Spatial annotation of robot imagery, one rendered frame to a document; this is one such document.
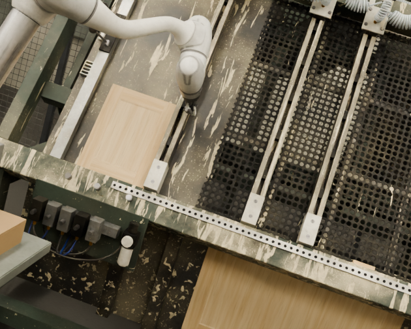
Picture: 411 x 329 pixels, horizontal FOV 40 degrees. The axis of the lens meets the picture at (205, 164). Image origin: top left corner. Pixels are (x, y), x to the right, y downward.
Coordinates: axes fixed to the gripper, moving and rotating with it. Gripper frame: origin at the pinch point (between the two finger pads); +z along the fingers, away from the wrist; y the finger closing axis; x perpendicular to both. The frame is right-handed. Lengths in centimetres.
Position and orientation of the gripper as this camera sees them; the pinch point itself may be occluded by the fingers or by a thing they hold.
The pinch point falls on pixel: (192, 110)
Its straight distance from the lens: 241.2
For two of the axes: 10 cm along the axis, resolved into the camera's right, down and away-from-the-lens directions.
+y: 3.4, -8.9, 2.9
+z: 0.0, 3.1, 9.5
